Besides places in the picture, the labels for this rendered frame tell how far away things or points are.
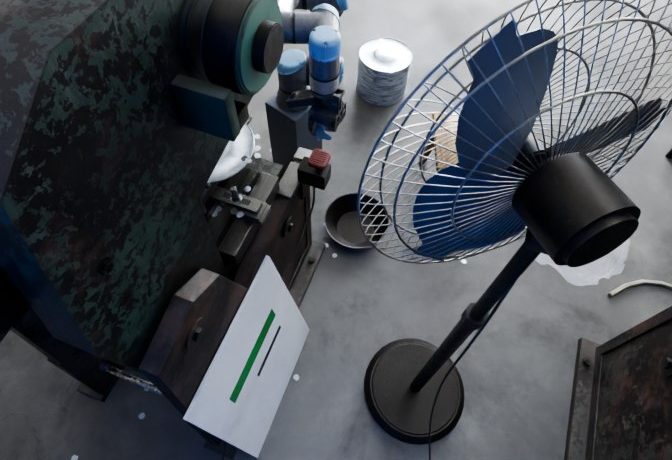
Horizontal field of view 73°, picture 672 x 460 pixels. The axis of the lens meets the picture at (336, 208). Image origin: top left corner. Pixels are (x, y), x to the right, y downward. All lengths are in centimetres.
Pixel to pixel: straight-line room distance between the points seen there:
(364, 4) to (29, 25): 288
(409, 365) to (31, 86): 160
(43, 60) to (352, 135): 200
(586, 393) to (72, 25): 200
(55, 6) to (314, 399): 155
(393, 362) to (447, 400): 24
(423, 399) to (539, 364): 52
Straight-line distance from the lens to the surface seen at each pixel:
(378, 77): 254
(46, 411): 214
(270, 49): 85
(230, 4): 82
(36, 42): 69
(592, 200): 69
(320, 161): 141
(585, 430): 209
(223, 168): 140
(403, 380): 189
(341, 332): 195
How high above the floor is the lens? 186
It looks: 57 degrees down
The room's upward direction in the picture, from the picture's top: 3 degrees clockwise
